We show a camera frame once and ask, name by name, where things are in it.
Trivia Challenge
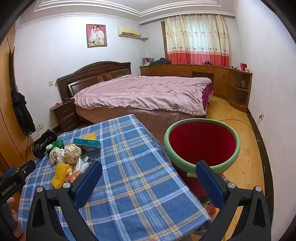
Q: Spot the floor cable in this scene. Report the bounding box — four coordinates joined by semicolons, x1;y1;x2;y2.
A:
218;118;259;131

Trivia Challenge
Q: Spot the green pepper toy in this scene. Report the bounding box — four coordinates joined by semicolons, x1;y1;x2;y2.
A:
46;140;64;152

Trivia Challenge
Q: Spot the dark clothes pile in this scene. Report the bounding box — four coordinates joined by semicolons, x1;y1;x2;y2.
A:
150;58;171;66

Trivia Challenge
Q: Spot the large yellow foam net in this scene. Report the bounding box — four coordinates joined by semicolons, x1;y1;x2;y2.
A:
51;163;70;189

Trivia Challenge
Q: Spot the dark wooden bed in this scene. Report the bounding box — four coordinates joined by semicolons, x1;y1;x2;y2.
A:
56;61;214;139

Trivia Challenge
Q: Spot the clear plastic wrapper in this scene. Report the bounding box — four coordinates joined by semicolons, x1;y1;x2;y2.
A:
73;158;90;174

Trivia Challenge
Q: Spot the person's left hand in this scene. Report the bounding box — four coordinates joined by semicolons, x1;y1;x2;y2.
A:
6;197;26;241

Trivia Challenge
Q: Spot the black dumbbell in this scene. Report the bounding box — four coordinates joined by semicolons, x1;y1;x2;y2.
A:
33;129;58;160

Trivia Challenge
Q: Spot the blue plaid tablecloth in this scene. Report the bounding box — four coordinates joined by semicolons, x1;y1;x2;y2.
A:
18;114;212;241

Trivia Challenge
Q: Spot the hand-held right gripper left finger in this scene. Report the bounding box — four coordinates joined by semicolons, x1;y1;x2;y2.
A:
26;161;102;241

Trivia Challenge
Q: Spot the cream and red curtain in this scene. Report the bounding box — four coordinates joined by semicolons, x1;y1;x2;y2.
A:
164;14;232;67

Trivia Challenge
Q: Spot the pink checked blanket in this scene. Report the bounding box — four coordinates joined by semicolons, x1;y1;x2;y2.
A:
73;74;213;116

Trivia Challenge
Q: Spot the framed wall photo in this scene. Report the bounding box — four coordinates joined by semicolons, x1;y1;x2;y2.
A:
86;24;107;48

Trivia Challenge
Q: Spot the black jacket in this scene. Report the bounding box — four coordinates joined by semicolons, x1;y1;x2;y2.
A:
10;91;36;135

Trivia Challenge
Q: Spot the wooden wardrobe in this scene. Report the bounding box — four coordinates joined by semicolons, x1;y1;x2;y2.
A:
0;28;35;176

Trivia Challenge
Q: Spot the long wooden cabinet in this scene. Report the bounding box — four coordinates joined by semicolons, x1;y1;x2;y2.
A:
139;64;232;99

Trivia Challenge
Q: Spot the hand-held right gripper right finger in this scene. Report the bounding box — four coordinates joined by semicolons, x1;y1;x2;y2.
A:
196;160;271;241

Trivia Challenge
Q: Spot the wall air conditioner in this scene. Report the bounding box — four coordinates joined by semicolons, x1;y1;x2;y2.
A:
117;27;142;39

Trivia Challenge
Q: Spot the dark wooden nightstand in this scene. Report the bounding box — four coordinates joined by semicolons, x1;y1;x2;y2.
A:
50;99;80;133

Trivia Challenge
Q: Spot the paper ball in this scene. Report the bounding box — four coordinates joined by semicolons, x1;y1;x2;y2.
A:
63;144;82;164
49;148;65;165

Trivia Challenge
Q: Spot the red bucket with green rim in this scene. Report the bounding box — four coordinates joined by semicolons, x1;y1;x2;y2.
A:
164;118;241;202

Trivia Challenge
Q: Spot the teal cardboard box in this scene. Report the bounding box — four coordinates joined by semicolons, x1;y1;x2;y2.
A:
73;138;101;150

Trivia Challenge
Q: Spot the wooden corner shelf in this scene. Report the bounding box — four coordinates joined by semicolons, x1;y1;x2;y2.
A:
229;68;253;113

